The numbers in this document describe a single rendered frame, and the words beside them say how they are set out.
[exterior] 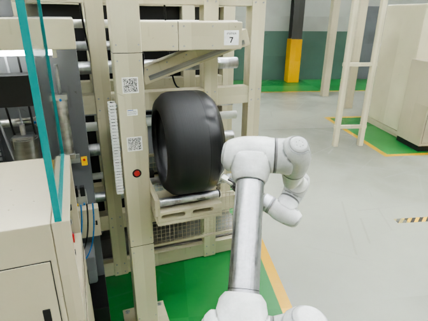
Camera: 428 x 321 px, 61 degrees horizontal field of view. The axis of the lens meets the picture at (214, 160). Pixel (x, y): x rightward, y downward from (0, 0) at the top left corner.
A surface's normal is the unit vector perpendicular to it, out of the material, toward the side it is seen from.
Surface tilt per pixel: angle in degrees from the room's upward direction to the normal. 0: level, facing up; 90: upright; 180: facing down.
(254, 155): 51
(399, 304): 0
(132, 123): 90
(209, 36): 90
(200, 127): 58
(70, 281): 90
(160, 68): 90
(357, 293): 0
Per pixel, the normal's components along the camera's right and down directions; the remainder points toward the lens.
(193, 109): 0.21, -0.55
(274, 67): 0.13, 0.37
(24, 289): 0.35, 0.36
